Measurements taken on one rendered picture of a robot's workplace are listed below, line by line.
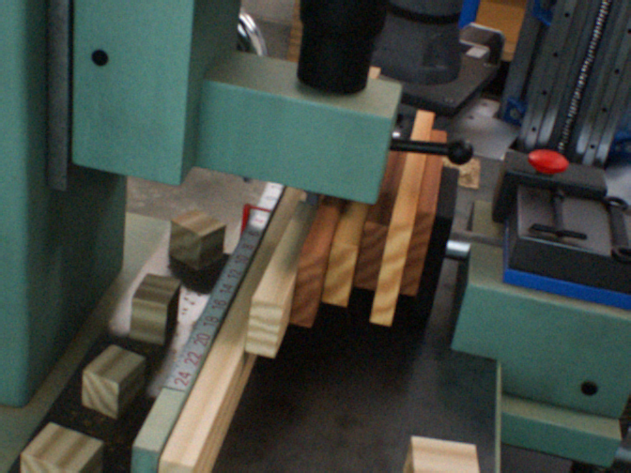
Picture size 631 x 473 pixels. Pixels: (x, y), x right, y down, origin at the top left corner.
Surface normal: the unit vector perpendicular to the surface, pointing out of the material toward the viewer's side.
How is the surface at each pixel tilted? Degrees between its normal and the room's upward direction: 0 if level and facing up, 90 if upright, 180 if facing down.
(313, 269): 86
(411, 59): 73
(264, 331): 86
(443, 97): 0
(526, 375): 90
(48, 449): 0
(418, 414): 0
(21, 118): 90
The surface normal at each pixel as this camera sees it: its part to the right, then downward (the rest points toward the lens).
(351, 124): -0.18, 0.48
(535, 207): 0.14, -0.85
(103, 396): -0.40, 0.41
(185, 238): -0.60, 0.33
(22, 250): 0.56, 0.49
